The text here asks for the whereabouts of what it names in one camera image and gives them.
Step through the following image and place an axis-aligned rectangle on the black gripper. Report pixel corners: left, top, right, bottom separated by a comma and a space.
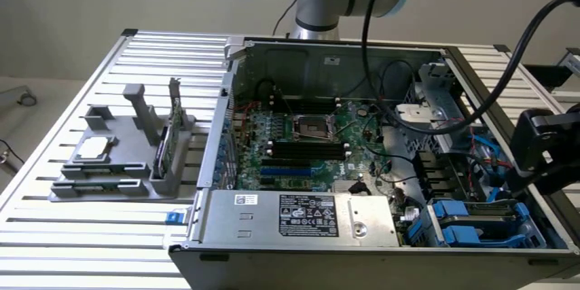
505, 101, 580, 199

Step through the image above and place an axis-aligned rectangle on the blue disk bay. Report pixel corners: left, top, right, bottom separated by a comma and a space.
405, 197, 568, 251

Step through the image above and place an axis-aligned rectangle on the disk with blue brackets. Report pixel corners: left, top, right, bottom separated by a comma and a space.
426, 198, 532, 247

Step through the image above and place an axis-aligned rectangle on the silver drive cage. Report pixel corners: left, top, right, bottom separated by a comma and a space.
392, 61, 473, 153

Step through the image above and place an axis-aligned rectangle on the green motherboard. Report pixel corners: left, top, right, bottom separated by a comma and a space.
216, 98, 396, 196

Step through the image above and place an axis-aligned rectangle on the silver chipset heat sink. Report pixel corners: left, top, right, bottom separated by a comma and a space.
332, 180, 364, 195

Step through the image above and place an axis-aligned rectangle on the CPU socket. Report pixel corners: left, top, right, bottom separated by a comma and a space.
289, 113, 341, 143

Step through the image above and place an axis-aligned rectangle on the black RAM slot bank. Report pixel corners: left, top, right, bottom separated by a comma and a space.
270, 94, 344, 112
265, 139, 353, 161

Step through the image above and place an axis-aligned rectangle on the blue expansion slot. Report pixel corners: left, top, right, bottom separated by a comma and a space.
258, 166, 314, 176

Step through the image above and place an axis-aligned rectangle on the silver power supply unit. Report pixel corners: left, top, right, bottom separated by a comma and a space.
186, 189, 402, 249

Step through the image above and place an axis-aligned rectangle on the open black PC case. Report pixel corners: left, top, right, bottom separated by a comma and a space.
168, 35, 580, 290

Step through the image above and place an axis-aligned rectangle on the graphics card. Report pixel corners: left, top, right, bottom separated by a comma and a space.
152, 77, 188, 181

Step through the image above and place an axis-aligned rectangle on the grey parts rack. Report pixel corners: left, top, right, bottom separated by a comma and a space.
48, 83, 201, 203

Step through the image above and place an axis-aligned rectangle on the silver CPU chip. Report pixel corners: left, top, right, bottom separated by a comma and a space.
73, 136, 118, 162

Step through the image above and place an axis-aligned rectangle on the caster wheel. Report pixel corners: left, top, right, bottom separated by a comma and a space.
0, 85, 38, 106

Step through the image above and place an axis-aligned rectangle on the blue wire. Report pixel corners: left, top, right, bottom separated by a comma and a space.
469, 132, 513, 203

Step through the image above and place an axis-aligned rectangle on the thick black cable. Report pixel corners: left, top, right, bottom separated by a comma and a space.
388, 0, 580, 134

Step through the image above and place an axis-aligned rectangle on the thin black cable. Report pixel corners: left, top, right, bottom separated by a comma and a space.
270, 0, 318, 38
346, 0, 393, 109

